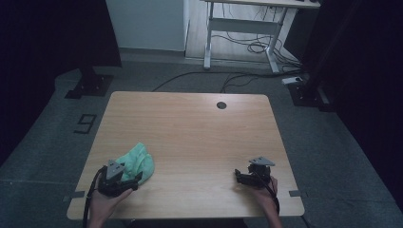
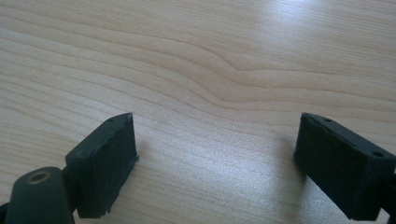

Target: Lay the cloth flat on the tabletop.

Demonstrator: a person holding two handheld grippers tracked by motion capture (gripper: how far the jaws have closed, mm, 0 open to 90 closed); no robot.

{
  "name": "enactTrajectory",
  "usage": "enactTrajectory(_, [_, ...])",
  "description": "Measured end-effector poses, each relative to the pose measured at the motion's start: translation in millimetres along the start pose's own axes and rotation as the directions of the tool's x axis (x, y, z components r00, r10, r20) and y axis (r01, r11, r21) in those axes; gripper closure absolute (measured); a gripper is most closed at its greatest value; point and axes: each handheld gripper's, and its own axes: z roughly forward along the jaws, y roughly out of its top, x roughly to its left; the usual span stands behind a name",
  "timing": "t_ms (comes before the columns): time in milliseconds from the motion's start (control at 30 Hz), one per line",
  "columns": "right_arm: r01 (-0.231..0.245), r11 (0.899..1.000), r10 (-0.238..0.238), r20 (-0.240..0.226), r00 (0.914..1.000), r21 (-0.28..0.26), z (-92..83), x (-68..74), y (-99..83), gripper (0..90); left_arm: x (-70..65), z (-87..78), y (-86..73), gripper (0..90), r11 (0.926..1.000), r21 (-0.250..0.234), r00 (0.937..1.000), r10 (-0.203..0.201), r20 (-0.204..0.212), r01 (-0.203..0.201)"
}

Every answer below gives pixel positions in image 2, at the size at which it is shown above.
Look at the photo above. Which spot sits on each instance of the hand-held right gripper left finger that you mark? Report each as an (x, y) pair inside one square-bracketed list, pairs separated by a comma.
[(102, 168)]

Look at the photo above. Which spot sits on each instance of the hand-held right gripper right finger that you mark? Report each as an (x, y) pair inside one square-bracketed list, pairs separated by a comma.
[(339, 174)]

